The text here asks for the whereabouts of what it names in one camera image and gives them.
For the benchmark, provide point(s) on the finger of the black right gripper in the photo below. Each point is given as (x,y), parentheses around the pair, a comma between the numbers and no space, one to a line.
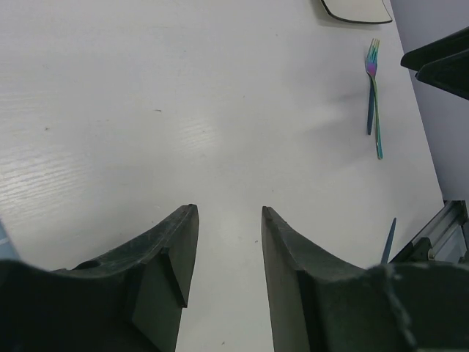
(442,64)

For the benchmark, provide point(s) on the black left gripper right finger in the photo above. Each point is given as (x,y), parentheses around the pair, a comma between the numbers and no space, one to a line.
(319,302)

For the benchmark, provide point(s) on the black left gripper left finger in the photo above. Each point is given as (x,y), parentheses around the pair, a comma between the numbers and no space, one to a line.
(129,299)

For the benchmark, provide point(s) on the blue grid placemat cloth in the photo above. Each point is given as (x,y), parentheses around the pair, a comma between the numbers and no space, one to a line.
(7,249)

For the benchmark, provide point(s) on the dark blue knife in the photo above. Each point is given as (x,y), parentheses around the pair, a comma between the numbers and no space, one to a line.
(370,115)

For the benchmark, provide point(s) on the blue plastic spoon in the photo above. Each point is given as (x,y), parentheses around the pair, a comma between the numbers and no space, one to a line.
(388,243)

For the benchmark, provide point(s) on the square white plate dark rim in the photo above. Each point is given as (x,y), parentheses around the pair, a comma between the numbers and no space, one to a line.
(358,11)

